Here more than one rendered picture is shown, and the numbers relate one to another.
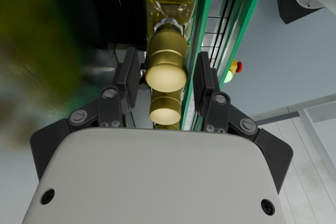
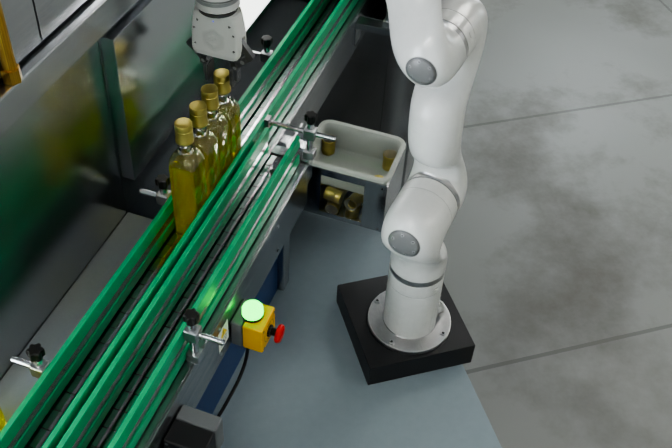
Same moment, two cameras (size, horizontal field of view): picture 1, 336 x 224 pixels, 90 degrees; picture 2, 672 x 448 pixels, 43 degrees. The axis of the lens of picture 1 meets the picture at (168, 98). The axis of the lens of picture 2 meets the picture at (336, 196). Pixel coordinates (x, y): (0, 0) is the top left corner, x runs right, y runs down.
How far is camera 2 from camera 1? 179 cm
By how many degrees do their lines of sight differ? 97
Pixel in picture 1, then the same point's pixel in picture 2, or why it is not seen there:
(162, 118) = (207, 88)
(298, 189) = not seen: outside the picture
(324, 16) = (442, 406)
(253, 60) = not seen: outside the picture
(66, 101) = (154, 86)
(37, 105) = (160, 65)
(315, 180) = not seen: outside the picture
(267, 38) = (354, 420)
